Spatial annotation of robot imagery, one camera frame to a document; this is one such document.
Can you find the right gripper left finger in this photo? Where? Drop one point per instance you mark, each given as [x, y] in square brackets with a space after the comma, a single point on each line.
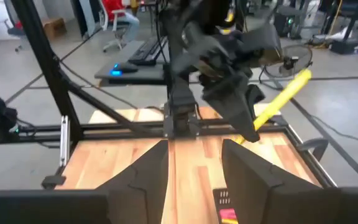
[141, 186]

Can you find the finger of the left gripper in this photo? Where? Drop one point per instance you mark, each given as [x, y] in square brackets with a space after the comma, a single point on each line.
[256, 95]
[232, 105]

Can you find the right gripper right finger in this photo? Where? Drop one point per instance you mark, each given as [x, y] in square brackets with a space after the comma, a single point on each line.
[259, 193]

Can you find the yellow highlighter marker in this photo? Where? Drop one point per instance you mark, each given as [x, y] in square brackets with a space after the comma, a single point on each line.
[230, 221]
[286, 93]

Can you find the pink highlighter marker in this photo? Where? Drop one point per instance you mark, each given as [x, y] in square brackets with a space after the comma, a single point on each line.
[227, 214]

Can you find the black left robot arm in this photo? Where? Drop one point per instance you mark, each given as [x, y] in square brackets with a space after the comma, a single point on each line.
[182, 102]

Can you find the black plastic basket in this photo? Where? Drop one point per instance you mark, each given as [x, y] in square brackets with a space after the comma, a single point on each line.
[221, 199]

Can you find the black keyboard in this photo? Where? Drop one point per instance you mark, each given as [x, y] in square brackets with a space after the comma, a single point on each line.
[148, 51]

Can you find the dark grey side desk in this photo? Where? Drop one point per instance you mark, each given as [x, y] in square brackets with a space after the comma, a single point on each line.
[135, 73]

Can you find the black computer mouse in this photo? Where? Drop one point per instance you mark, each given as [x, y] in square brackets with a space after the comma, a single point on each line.
[124, 68]

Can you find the person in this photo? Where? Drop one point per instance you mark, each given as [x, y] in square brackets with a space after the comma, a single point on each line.
[126, 18]

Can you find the white office chair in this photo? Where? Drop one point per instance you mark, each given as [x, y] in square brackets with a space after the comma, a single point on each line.
[113, 31]

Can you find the cardboard box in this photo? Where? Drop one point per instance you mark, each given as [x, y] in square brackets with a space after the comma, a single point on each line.
[54, 28]

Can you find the black aluminium table frame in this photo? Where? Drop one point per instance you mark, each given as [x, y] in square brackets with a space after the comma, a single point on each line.
[110, 128]

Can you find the black rig upright post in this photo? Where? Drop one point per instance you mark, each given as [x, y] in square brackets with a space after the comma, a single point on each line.
[42, 46]

